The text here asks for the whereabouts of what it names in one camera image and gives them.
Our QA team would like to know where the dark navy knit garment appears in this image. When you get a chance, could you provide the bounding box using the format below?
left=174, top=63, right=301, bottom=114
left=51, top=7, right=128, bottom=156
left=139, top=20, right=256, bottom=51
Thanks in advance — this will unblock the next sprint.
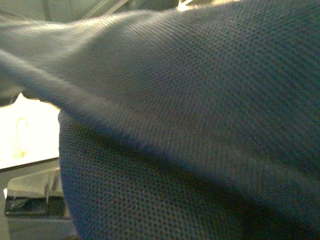
left=0, top=0, right=320, bottom=240

